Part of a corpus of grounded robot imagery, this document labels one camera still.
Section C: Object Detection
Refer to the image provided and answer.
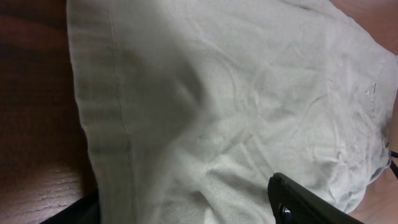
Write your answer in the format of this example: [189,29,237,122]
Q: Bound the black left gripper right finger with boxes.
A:
[267,172,363,224]

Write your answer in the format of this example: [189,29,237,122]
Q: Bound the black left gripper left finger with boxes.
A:
[40,189,100,224]

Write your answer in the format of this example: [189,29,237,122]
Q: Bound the khaki green shorts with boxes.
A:
[67,0,397,223]

